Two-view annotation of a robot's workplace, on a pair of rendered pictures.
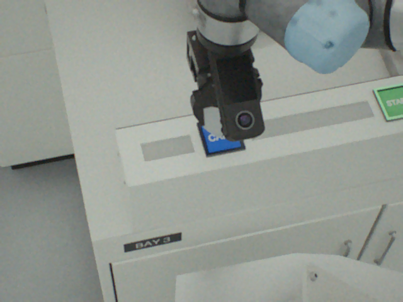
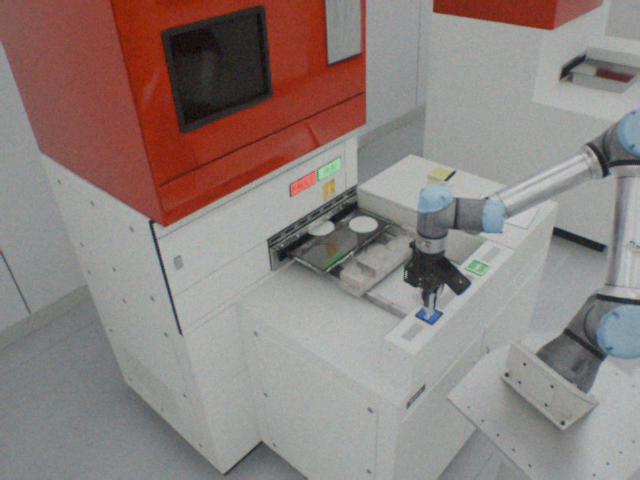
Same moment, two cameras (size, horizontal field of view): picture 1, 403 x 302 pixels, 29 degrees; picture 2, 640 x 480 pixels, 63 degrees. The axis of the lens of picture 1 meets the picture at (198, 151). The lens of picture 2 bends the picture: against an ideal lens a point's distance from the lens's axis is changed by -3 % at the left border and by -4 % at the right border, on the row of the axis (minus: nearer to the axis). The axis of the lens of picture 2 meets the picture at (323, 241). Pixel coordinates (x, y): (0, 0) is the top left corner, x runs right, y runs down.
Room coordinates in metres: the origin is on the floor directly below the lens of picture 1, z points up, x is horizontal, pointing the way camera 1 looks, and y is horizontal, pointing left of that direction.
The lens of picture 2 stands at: (-0.18, 0.72, 1.94)
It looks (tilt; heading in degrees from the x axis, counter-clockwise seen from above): 35 degrees down; 330
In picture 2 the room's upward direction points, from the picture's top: 3 degrees counter-clockwise
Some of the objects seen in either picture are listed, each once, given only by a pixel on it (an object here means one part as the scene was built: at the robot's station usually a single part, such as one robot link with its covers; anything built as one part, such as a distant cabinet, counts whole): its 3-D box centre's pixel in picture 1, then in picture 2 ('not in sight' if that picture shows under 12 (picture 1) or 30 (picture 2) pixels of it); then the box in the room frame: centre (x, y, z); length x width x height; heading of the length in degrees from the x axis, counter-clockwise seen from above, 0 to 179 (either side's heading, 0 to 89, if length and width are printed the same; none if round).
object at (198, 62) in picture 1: (223, 52); (426, 264); (0.60, -0.02, 1.12); 0.09 x 0.08 x 0.12; 17
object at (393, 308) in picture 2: not in sight; (358, 289); (0.89, -0.02, 0.84); 0.50 x 0.02 x 0.03; 16
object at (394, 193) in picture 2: not in sight; (454, 211); (1.00, -0.52, 0.89); 0.62 x 0.35 x 0.14; 16
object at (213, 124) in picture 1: (208, 107); (421, 300); (0.59, -0.01, 1.01); 0.06 x 0.03 x 0.09; 17
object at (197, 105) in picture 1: (208, 100); (428, 291); (0.57, -0.01, 1.06); 0.05 x 0.02 x 0.09; 107
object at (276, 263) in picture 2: not in sight; (317, 230); (1.18, -0.04, 0.89); 0.44 x 0.02 x 0.10; 106
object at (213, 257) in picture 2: not in sight; (274, 220); (1.15, 0.13, 1.02); 0.82 x 0.03 x 0.40; 106
